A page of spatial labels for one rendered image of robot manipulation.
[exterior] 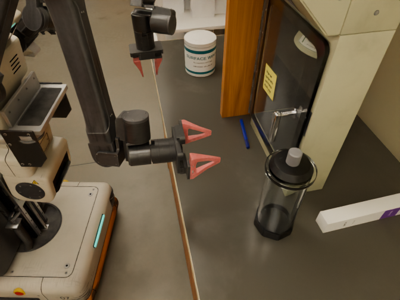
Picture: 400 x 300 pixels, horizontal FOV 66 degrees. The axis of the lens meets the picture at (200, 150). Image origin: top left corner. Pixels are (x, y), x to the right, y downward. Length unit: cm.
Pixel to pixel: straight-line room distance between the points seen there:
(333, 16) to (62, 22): 47
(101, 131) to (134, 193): 143
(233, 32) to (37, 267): 131
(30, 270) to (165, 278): 65
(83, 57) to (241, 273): 58
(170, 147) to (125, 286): 121
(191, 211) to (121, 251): 109
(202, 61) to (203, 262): 81
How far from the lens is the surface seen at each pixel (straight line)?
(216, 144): 102
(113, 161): 72
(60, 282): 160
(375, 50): 69
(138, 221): 197
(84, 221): 171
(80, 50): 64
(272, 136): 77
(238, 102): 110
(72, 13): 63
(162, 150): 70
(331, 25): 60
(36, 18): 115
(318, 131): 76
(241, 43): 98
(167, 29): 93
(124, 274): 184
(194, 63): 130
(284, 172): 64
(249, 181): 92
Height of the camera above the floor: 166
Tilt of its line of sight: 46 degrees down
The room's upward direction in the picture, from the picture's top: straight up
